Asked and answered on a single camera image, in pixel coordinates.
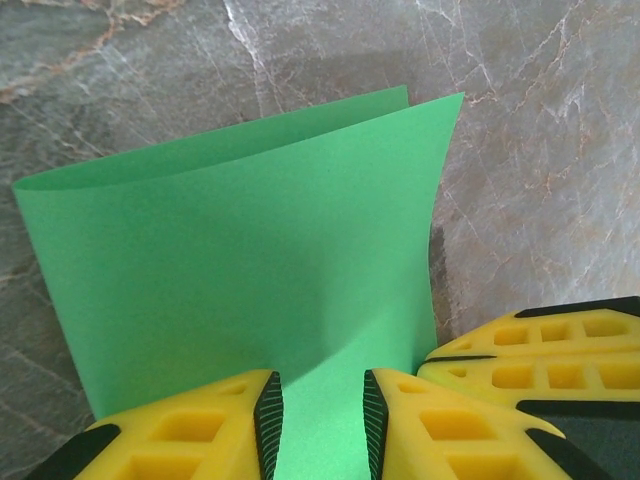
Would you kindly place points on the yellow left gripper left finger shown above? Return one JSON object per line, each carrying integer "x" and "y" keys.
{"x": 200, "y": 440}

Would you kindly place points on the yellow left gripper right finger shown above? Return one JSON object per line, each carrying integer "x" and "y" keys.
{"x": 450, "y": 440}

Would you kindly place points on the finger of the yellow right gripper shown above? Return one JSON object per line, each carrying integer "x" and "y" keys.
{"x": 575, "y": 335}
{"x": 575, "y": 385}

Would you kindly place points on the green paper sheet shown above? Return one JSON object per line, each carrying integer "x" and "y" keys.
{"x": 225, "y": 250}

